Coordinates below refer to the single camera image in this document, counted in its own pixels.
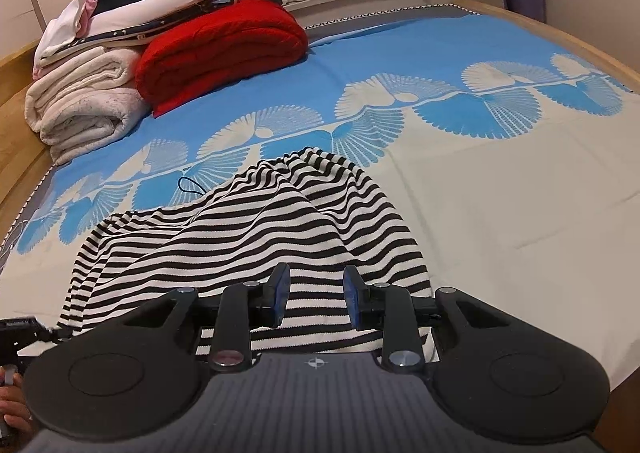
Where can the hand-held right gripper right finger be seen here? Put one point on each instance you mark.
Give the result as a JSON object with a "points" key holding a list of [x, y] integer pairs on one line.
{"points": [[353, 300]]}

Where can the person's left hand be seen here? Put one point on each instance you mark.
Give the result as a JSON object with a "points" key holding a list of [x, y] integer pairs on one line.
{"points": [[12, 405]]}

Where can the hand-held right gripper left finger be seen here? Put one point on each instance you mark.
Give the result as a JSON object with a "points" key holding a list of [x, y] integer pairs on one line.
{"points": [[280, 295]]}

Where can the navy trimmed folded cloth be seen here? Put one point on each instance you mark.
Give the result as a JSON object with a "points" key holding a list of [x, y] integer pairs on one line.
{"points": [[150, 28]]}

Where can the white fluffy folded blanket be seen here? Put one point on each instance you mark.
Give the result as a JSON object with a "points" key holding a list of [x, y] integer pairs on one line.
{"points": [[85, 103]]}

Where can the black white striped garment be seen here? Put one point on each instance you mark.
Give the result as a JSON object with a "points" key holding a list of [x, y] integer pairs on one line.
{"points": [[240, 233]]}

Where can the pink cloth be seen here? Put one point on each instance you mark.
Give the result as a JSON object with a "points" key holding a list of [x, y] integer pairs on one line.
{"points": [[87, 8]]}

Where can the white small garment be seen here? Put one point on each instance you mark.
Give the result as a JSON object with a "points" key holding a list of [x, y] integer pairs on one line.
{"points": [[60, 30]]}

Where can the blue white printed blanket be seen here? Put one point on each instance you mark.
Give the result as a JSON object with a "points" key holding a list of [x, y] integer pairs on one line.
{"points": [[475, 173]]}

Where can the red folded blanket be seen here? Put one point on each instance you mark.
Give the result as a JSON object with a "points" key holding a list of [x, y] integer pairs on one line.
{"points": [[220, 53]]}

